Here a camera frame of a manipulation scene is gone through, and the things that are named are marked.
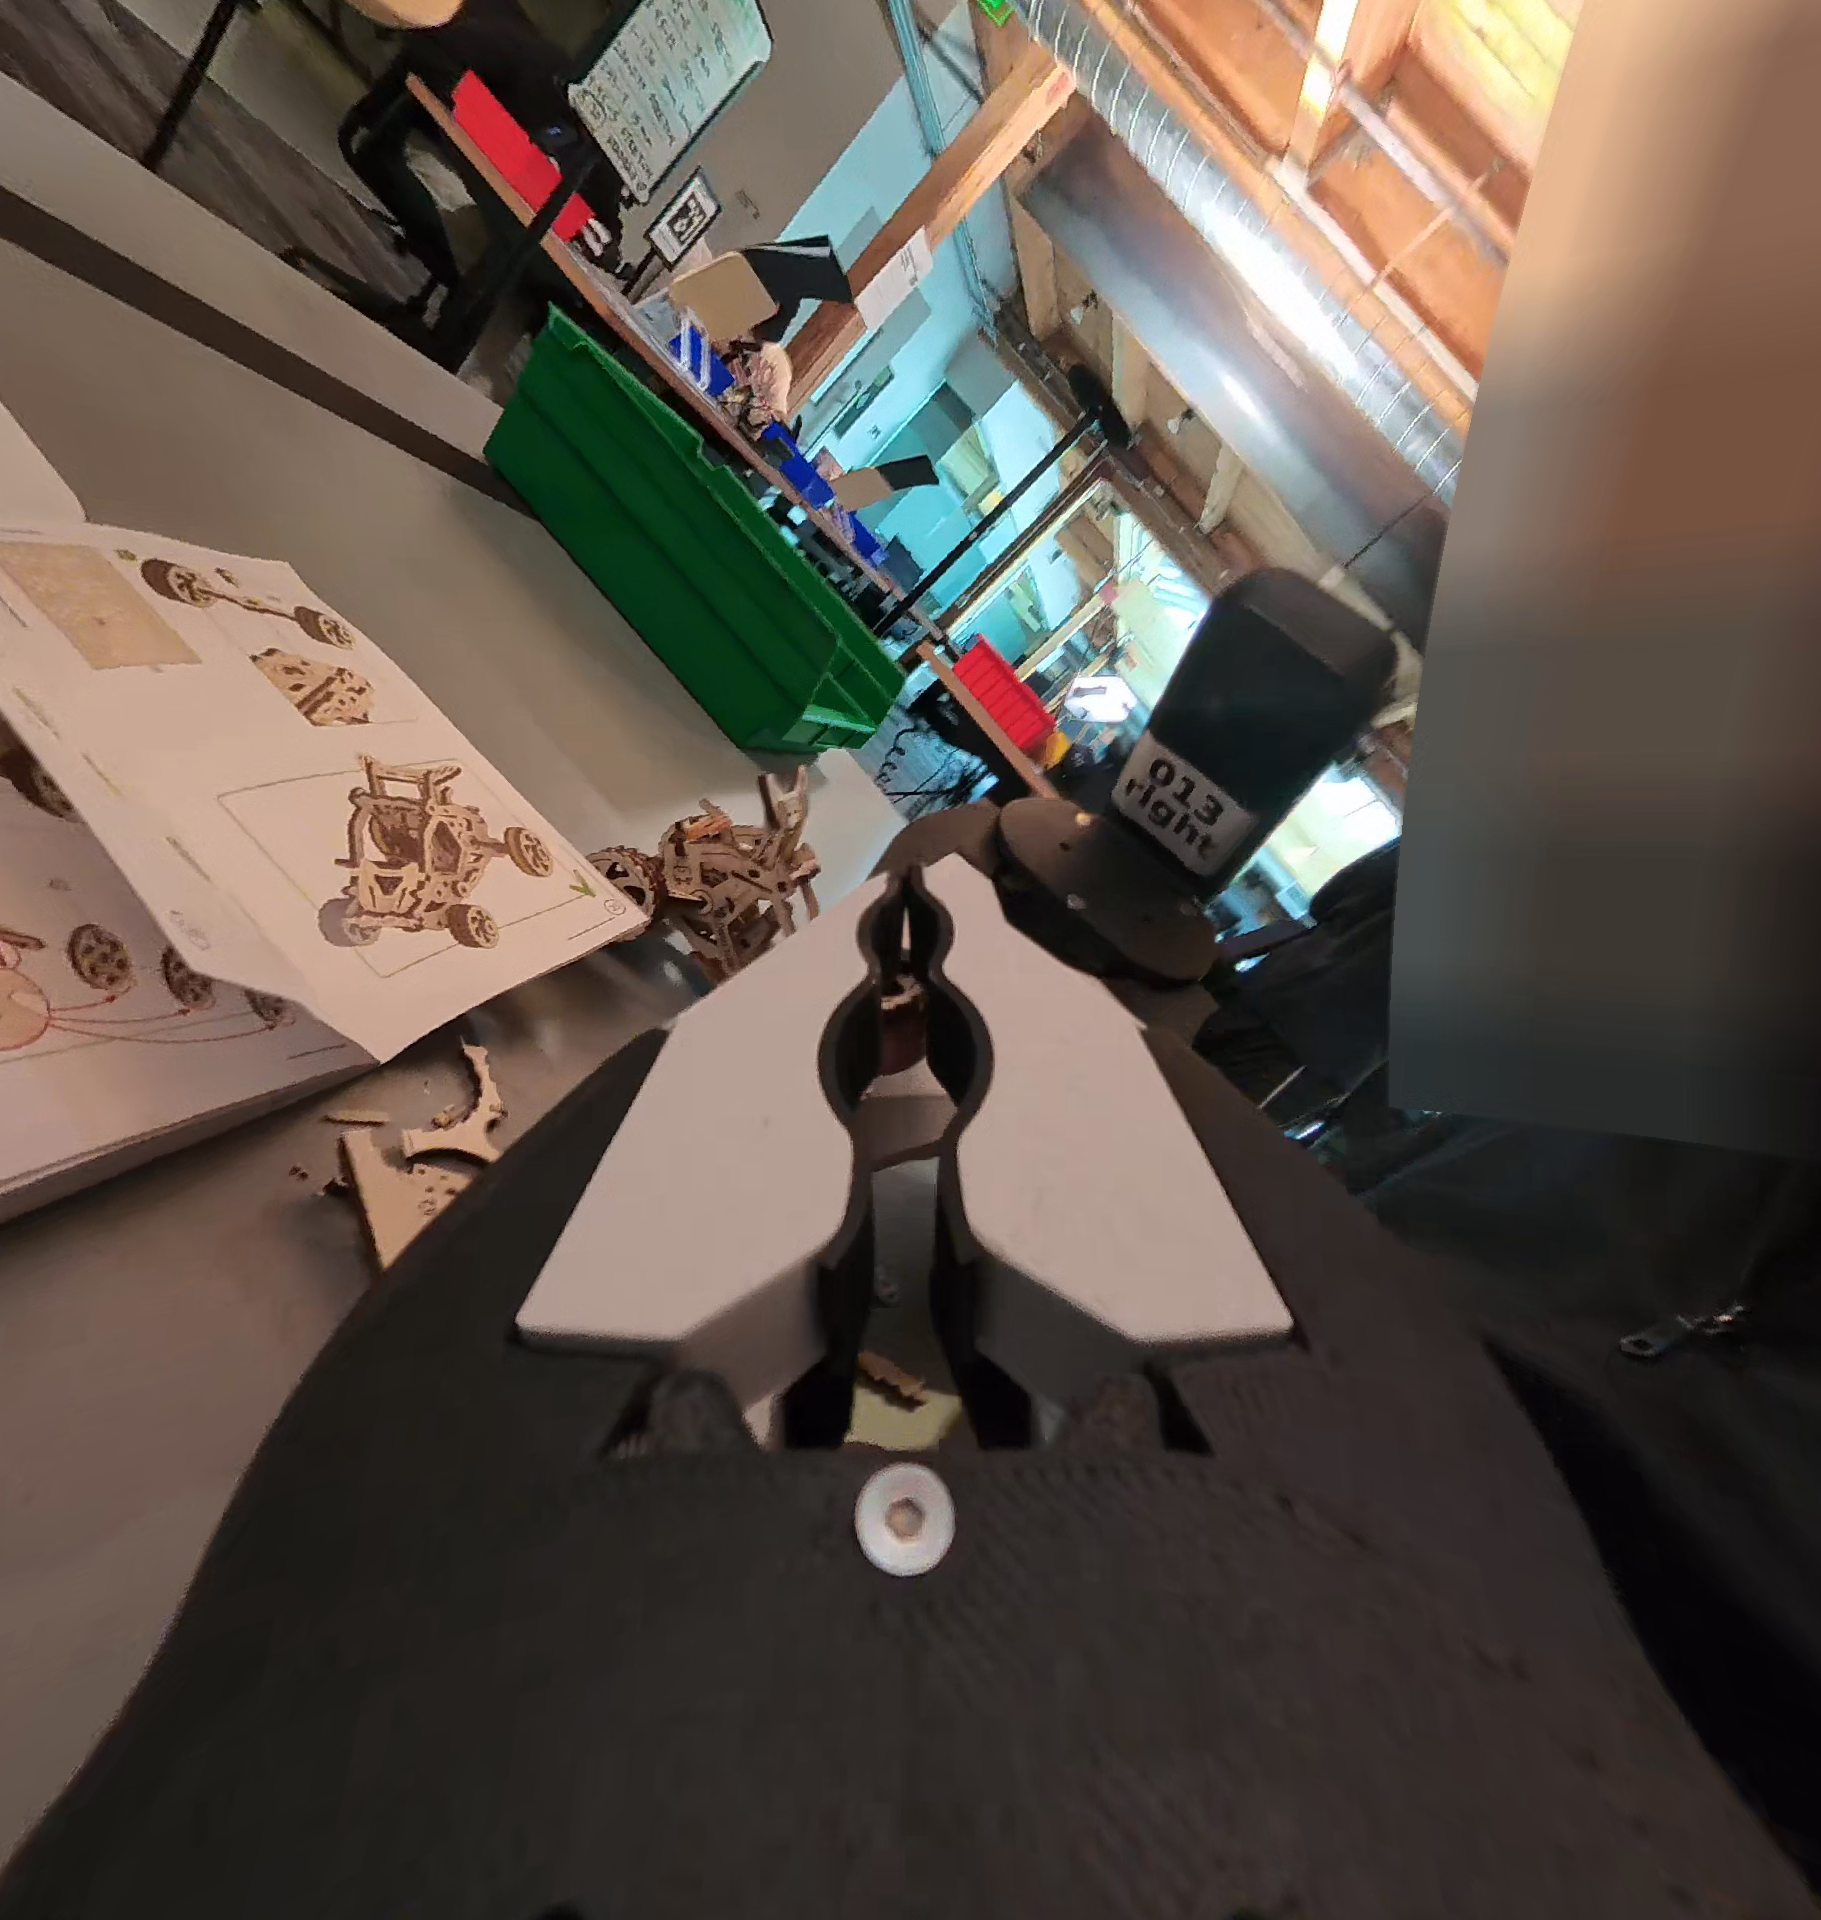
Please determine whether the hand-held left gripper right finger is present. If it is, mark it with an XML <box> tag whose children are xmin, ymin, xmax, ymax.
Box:
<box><xmin>916</xmin><ymin>859</ymin><xmax>1295</xmax><ymax>1425</ymax></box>

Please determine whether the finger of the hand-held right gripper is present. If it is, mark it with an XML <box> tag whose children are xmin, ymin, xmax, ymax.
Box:
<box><xmin>845</xmin><ymin>1094</ymin><xmax>972</xmax><ymax>1170</ymax></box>

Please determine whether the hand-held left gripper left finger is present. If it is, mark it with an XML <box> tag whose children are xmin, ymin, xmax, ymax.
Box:
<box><xmin>513</xmin><ymin>868</ymin><xmax>913</xmax><ymax>1449</ymax></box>

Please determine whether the wooden parts sheet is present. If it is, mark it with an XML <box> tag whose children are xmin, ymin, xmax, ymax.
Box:
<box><xmin>326</xmin><ymin>1042</ymin><xmax>509</xmax><ymax>1270</ymax></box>

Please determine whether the wooden model buggy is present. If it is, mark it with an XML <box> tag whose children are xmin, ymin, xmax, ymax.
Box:
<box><xmin>587</xmin><ymin>766</ymin><xmax>824</xmax><ymax>977</ymax></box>

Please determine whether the red plastic bin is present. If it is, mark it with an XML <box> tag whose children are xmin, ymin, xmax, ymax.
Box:
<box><xmin>950</xmin><ymin>637</ymin><xmax>1062</xmax><ymax>752</ymax></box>
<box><xmin>450</xmin><ymin>66</ymin><xmax>598</xmax><ymax>242</ymax></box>

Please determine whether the black tripod pole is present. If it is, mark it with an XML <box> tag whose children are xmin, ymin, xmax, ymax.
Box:
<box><xmin>879</xmin><ymin>367</ymin><xmax>1137</xmax><ymax>632</ymax></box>

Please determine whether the green plastic bin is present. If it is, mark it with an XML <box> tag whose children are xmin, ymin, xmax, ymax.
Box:
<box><xmin>481</xmin><ymin>304</ymin><xmax>908</xmax><ymax>754</ymax></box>

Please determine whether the instruction booklet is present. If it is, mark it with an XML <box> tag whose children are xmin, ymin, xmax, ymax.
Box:
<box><xmin>0</xmin><ymin>337</ymin><xmax>649</xmax><ymax>1247</ymax></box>

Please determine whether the framed black white marker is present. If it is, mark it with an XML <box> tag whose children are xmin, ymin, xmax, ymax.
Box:
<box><xmin>645</xmin><ymin>171</ymin><xmax>724</xmax><ymax>265</ymax></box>

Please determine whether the whiteboard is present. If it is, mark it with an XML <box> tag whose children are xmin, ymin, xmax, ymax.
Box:
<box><xmin>568</xmin><ymin>0</ymin><xmax>772</xmax><ymax>205</ymax></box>

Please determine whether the black coiled cable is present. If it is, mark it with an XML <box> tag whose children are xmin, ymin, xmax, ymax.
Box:
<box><xmin>864</xmin><ymin>720</ymin><xmax>1002</xmax><ymax>805</ymax></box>

